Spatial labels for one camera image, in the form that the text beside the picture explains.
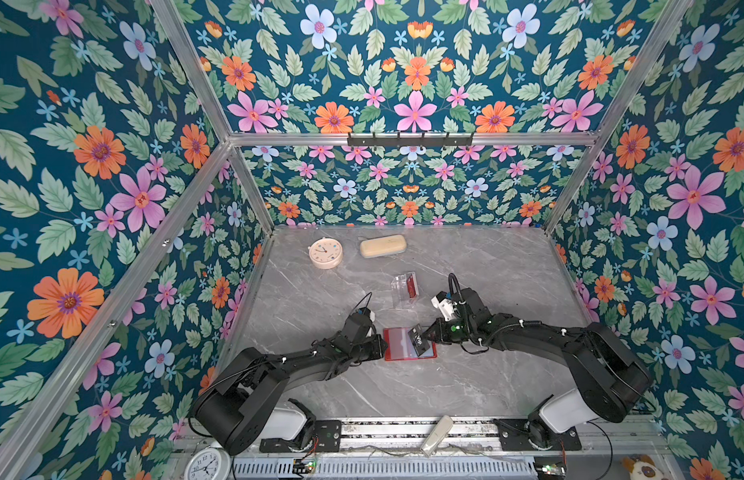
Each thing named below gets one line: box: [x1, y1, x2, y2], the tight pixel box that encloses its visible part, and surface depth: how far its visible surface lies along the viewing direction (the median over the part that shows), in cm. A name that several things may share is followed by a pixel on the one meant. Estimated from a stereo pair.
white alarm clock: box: [184, 441, 231, 480], surface depth 68 cm
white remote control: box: [420, 415, 453, 457], surface depth 72 cm
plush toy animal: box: [622, 453, 667, 480], surface depth 69 cm
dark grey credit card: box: [408, 323, 431, 357], surface depth 88 cm
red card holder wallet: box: [383, 327, 437, 361], surface depth 90 cm
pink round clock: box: [309, 238, 343, 269], surface depth 110 cm
